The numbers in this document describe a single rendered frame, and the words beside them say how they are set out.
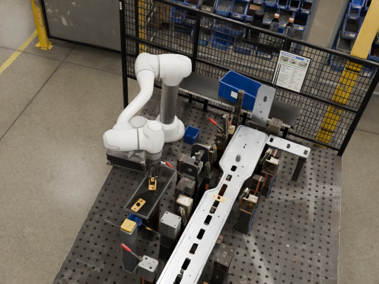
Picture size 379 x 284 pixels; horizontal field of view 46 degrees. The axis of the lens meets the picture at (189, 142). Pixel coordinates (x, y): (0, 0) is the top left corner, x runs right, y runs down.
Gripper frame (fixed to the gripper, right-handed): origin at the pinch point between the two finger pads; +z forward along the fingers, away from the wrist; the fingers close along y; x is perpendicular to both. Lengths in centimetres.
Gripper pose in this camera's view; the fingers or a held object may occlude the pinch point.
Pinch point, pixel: (152, 178)
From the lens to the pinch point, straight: 240.9
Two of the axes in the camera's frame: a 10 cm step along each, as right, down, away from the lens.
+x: -0.2, -7.3, 6.8
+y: 10.0, 0.4, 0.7
